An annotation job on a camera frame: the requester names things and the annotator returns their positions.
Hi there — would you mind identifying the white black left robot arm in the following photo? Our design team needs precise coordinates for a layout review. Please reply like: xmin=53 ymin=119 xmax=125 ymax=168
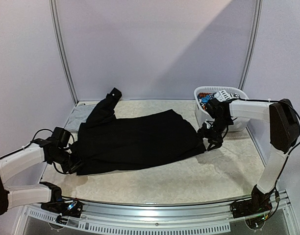
xmin=0 ymin=127 xmax=83 ymax=218

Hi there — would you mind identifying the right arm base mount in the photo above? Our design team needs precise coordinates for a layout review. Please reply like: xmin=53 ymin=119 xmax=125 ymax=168
xmin=230 ymin=196 xmax=280 ymax=220

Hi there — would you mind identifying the aluminium corner post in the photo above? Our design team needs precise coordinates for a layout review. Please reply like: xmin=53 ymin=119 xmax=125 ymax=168
xmin=238 ymin=0 xmax=263 ymax=90
xmin=49 ymin=0 xmax=79 ymax=105

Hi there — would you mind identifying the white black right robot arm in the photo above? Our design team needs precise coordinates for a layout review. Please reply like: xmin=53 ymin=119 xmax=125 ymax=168
xmin=198 ymin=98 xmax=300 ymax=213

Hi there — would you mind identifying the navy printed garment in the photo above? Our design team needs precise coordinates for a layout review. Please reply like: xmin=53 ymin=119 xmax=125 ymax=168
xmin=197 ymin=93 xmax=215 ymax=109

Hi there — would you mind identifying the black white striped garment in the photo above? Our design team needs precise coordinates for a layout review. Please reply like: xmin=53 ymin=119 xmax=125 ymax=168
xmin=214 ymin=90 xmax=240 ymax=102

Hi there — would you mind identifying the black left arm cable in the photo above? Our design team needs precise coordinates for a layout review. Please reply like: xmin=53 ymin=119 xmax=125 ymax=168
xmin=0 ymin=129 xmax=75 ymax=174

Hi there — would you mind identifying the aluminium right corner post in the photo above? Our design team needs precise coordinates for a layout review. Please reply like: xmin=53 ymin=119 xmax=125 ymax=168
xmin=238 ymin=0 xmax=263 ymax=90

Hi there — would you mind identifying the aluminium left corner post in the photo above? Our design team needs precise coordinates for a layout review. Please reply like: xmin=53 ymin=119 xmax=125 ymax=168
xmin=49 ymin=0 xmax=79 ymax=105

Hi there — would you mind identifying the translucent white laundry basket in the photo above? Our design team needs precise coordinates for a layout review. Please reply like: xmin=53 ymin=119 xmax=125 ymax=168
xmin=194 ymin=86 xmax=248 ymax=127

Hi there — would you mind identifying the aluminium front rail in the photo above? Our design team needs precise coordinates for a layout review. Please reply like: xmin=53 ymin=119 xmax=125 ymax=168
xmin=16 ymin=191 xmax=300 ymax=235

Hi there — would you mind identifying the grey t-shirt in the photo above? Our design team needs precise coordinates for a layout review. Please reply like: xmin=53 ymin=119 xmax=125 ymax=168
xmin=65 ymin=104 xmax=95 ymax=132

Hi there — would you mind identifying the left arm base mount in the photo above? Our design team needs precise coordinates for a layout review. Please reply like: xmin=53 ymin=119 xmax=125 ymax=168
xmin=41 ymin=196 xmax=84 ymax=218

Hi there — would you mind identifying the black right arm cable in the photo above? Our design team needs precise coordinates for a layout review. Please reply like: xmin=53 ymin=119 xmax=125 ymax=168
xmin=239 ymin=97 xmax=300 ymax=196

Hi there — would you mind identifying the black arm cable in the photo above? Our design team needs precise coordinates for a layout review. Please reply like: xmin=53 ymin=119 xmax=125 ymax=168
xmin=0 ymin=129 xmax=75 ymax=174
xmin=239 ymin=97 xmax=300 ymax=196

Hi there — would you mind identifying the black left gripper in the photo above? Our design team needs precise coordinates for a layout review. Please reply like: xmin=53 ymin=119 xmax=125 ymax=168
xmin=50 ymin=148 xmax=87 ymax=174

